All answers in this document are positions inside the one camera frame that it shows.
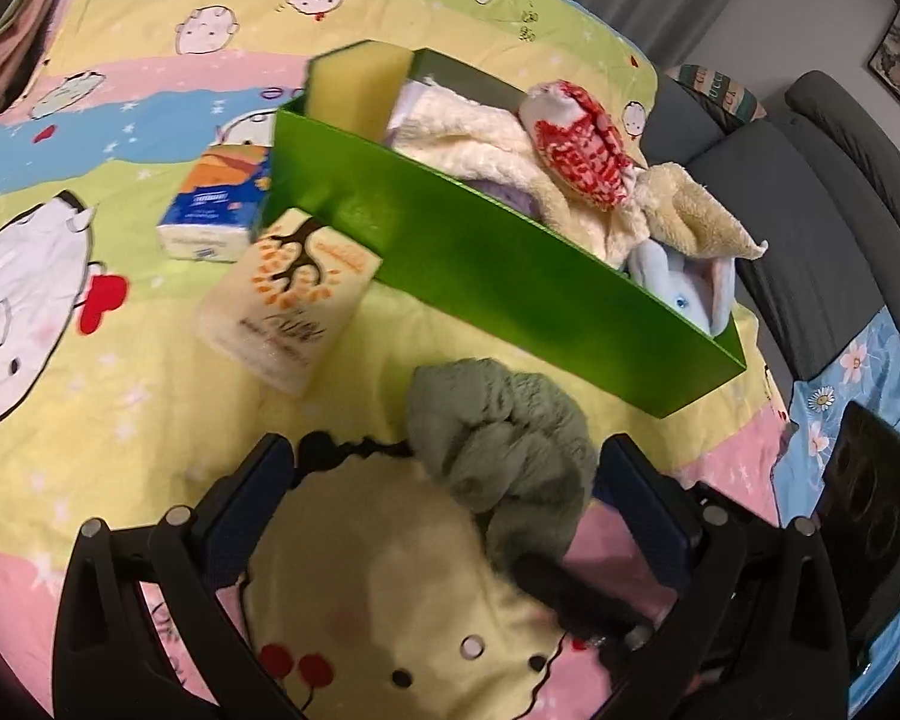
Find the grey-green cloth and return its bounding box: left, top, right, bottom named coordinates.
left=406, top=358, right=598, bottom=574

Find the beige tree tissue pack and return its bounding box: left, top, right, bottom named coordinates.
left=196, top=208, right=382, bottom=397

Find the blue tissue pack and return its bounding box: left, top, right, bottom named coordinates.
left=157, top=143, right=271, bottom=263

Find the blue floral cloth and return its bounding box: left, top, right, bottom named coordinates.
left=770, top=304, right=900, bottom=717

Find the colourful cartoon bedsheet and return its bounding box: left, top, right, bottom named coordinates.
left=0, top=0, right=797, bottom=720

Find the light blue plush toy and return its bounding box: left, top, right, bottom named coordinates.
left=626, top=239, right=736, bottom=337

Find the dark grey sofa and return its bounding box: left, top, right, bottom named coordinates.
left=642, top=70, right=900, bottom=387

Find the green cardboard box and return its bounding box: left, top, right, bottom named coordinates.
left=265, top=49, right=746, bottom=418

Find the yellow fluffy towel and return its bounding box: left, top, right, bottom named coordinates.
left=632, top=163, right=769, bottom=260

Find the striped throw pillow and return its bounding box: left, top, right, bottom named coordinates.
left=667, top=64, right=767, bottom=130

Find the red white patterned cloth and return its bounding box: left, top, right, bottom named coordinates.
left=518, top=80, right=635, bottom=211

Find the purple cloth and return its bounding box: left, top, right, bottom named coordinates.
left=464, top=179, right=541, bottom=221

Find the cream fluffy towel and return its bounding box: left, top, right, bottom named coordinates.
left=386, top=82, right=650, bottom=268

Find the yellow sponge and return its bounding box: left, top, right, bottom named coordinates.
left=304, top=39, right=414, bottom=143

